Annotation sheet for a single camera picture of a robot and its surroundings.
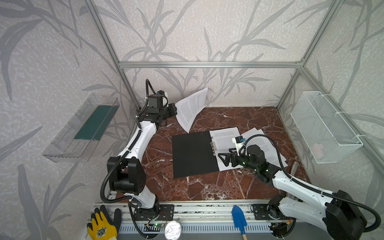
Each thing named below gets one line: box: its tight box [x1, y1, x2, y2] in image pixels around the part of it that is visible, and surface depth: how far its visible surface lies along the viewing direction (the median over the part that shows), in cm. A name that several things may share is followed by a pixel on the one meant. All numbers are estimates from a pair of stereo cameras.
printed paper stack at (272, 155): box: [241, 127, 288, 169], surface depth 72 cm
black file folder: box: [172, 130, 220, 179], surface depth 98 cm
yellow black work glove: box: [87, 204, 122, 240], surface depth 70 cm
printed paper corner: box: [175, 87, 208, 134], surface depth 98 cm
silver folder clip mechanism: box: [209, 141, 217, 157], surface depth 98 cm
